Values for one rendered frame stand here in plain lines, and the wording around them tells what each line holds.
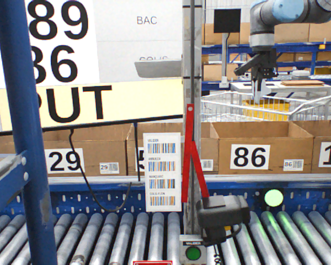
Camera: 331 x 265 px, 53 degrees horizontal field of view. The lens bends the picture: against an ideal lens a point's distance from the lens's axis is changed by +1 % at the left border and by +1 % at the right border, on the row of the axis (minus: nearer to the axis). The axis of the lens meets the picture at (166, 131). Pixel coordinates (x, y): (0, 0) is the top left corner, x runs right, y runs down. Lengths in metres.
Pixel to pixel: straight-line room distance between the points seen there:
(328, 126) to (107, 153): 1.10
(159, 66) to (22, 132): 0.52
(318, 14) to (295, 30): 4.90
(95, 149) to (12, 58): 1.11
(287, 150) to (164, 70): 0.81
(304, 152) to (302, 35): 4.84
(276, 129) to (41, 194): 1.48
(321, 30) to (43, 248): 6.15
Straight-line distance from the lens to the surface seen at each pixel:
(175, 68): 0.82
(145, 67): 0.81
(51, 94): 0.79
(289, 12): 1.22
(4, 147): 1.55
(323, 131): 1.83
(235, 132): 1.70
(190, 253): 0.84
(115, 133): 1.69
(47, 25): 0.79
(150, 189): 0.79
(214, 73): 5.66
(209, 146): 1.39
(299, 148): 1.48
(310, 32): 6.29
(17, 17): 0.34
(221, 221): 0.77
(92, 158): 1.44
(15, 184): 0.33
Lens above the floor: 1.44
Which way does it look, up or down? 15 degrees down
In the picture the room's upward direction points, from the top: 1 degrees counter-clockwise
